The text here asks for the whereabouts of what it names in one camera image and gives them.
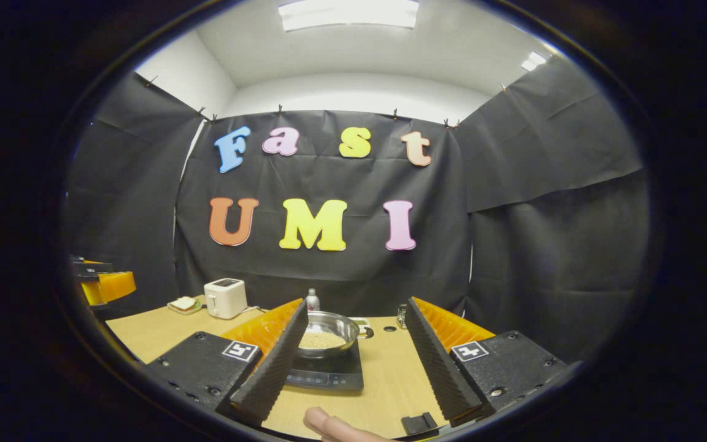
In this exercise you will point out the large ceiling light panel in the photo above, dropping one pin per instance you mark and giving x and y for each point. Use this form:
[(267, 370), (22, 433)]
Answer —
[(347, 12)]

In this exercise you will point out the stainless steel pot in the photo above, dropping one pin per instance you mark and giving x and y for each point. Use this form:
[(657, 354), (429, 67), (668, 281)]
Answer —
[(335, 324)]

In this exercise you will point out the small ceiling light panel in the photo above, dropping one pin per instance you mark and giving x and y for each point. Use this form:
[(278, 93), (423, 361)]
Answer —
[(534, 60)]

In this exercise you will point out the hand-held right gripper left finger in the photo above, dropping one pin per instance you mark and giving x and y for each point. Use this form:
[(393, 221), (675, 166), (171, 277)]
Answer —
[(274, 368)]

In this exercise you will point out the white toaster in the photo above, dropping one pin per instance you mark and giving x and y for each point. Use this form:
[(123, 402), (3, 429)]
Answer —
[(224, 301)]

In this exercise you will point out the black induction cooktop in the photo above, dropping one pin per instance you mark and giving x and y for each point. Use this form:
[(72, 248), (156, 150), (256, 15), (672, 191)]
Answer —
[(329, 371)]

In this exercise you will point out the sandwich with lettuce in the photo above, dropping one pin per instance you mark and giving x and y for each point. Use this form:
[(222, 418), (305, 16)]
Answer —
[(183, 302)]

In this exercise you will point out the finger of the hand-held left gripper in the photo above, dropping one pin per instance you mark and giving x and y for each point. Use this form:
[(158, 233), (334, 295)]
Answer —
[(111, 286), (92, 269)]

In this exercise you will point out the printed metal bottle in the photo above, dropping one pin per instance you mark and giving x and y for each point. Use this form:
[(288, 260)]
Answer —
[(313, 302)]

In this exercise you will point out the pile of yellow soybeans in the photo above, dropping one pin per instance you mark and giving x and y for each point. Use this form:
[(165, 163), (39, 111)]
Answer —
[(323, 339)]

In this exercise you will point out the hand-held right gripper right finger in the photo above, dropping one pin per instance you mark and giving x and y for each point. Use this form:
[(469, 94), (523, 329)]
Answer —
[(442, 368)]

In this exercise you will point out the pale green sandwich tray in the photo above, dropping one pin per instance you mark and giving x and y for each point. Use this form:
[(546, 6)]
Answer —
[(191, 310)]

